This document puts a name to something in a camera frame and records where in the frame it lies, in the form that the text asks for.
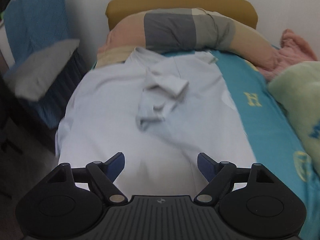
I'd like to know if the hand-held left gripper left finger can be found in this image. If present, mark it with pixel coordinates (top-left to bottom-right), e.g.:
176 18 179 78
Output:
47 152 127 204

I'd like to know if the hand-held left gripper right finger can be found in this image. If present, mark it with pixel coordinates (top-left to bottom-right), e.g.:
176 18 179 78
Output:
194 152 277 204

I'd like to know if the white shirt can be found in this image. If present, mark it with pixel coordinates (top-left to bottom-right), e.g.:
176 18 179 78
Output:
55 47 258 198

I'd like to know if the teal printed bed sheet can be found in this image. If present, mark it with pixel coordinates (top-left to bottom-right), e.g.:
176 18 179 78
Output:
160 45 320 240

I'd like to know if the green fleece blanket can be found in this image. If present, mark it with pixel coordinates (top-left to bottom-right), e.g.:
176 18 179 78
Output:
267 61 320 160

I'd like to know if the grey cushion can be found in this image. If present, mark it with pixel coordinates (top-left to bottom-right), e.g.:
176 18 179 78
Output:
4 39 80 102

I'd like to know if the patchwork pillow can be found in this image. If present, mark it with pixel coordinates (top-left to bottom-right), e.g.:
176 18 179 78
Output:
96 8 282 72

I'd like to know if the pink fuzzy blanket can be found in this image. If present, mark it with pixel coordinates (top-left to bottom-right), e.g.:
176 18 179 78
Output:
257 29 318 81

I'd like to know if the mustard headboard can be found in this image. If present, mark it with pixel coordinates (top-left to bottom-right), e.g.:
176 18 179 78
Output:
105 0 258 30

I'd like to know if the blue quilted chair cover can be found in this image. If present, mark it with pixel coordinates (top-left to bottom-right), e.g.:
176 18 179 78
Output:
4 0 84 130

